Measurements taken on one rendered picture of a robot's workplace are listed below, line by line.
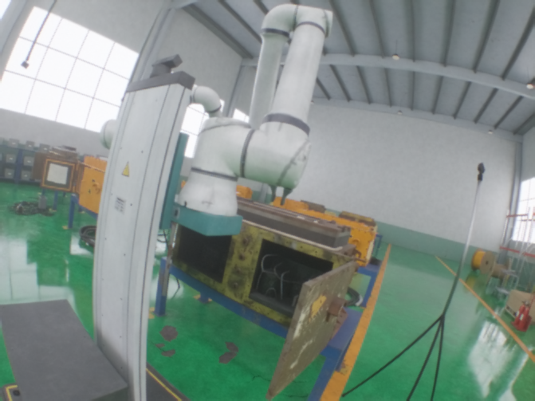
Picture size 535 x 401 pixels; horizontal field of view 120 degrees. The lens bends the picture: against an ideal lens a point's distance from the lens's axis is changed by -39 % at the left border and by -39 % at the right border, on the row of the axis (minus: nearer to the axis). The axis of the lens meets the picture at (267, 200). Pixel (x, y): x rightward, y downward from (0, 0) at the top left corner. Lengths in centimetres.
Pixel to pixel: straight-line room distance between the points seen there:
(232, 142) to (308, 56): 39
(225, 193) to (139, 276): 36
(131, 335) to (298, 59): 106
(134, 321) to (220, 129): 66
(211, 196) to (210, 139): 16
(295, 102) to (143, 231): 58
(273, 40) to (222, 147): 52
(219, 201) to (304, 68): 49
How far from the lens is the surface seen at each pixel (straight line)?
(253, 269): 179
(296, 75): 84
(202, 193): 72
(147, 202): 74
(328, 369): 184
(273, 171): 70
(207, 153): 74
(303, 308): 91
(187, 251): 241
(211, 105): 161
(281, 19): 106
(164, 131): 74
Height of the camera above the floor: 150
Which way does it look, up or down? 2 degrees down
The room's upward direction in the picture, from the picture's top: 13 degrees clockwise
